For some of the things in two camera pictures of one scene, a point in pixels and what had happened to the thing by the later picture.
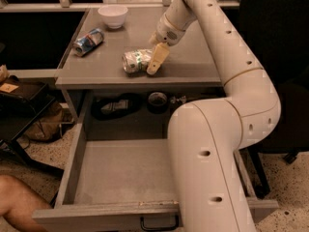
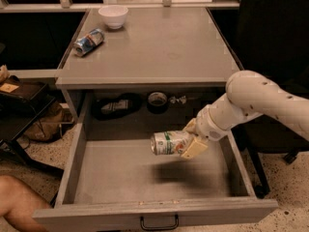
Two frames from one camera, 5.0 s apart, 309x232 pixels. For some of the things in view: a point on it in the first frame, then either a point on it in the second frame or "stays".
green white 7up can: [135, 63] -> [169, 142]
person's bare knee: [16, 204] stays
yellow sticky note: [9, 87] stays
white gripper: [166, 33] -> [206, 125]
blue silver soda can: [87, 43] stays
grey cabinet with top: [104, 77] stays
